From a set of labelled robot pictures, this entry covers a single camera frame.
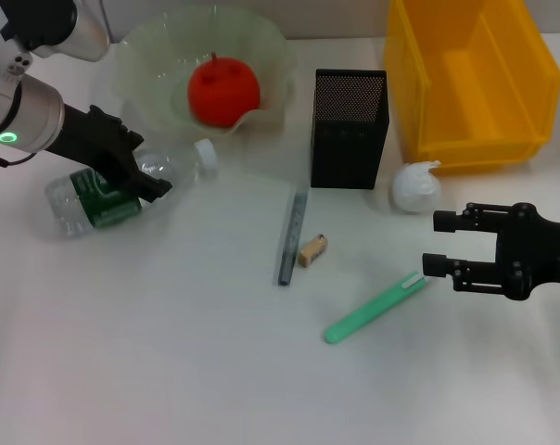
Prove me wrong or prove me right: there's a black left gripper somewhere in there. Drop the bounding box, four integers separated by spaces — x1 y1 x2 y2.
52 104 174 205

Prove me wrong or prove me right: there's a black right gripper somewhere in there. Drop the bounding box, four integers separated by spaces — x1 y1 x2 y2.
421 201 560 302

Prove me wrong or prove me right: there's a white paper ball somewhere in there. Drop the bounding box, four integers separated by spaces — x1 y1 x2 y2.
390 159 444 213

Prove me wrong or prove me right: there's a clear water bottle green label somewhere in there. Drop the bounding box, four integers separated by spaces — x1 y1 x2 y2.
45 138 220 240

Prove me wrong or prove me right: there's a mint green pen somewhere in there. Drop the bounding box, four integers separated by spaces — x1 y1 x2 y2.
325 271 432 346

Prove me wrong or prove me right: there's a red orange fruit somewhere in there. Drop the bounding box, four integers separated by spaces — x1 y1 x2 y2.
187 51 262 129

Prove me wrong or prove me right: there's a pale green glass fruit bowl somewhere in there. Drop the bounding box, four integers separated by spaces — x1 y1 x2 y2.
115 6 299 140

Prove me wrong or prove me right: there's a black mesh pen holder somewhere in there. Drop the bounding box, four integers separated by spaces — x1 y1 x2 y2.
310 68 391 191

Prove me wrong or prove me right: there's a grey pen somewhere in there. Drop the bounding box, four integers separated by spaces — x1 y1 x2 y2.
277 190 310 287

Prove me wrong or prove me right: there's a yellow plastic storage bin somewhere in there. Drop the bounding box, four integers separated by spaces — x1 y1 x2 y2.
383 0 560 176

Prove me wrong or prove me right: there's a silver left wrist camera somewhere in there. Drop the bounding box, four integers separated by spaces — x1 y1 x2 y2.
0 0 112 63

